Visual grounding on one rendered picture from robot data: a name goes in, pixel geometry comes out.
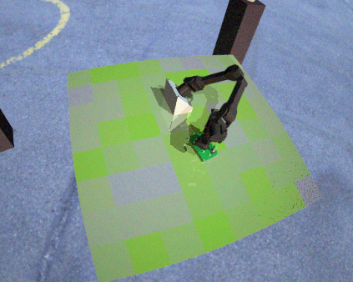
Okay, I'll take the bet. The green circuit board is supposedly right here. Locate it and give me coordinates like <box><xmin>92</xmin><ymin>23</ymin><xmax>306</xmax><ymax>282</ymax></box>
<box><xmin>188</xmin><ymin>131</ymin><xmax>218</xmax><ymax>162</ymax></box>

